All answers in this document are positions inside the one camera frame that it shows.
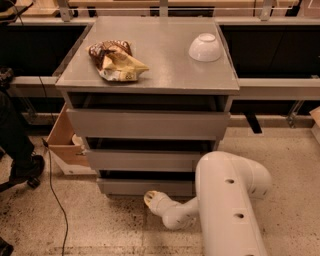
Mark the grey drawer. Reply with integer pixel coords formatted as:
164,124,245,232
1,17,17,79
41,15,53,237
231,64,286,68
97,171,195,196
67,93,229,140
85,138,217,172

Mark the crumpled brown chip bag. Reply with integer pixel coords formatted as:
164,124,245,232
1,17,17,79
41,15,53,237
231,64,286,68
86,40,149,82

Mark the wooden box on floor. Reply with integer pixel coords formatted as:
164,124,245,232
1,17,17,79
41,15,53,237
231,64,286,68
47,105,89,167

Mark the grey top drawer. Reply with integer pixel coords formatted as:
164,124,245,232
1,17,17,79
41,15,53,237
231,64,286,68
67,93,229,140

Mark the black floor cable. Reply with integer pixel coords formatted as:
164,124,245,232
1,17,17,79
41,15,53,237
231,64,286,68
38,76,69,256

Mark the person's black leg and shoe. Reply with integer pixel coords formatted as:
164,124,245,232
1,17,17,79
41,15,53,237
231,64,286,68
0,67,45,192

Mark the grey drawer cabinet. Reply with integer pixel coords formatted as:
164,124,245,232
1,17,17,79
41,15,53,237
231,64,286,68
54,15,241,188

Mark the grey metal rail frame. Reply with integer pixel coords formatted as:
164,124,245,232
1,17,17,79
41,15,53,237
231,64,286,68
9,0,320,100

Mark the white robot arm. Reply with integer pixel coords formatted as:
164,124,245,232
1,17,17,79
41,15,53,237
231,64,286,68
144,151,272,256

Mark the white upturned bowl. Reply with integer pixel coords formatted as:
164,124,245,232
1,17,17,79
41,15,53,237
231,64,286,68
188,33,221,62

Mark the grey bottom drawer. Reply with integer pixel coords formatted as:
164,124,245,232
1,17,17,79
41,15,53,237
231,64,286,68
97,171,195,196

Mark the grey middle drawer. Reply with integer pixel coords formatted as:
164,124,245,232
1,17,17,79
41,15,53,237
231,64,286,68
85,138,217,172

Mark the black bracket under rail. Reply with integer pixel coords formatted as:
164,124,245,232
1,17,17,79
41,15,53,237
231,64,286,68
244,112,262,134

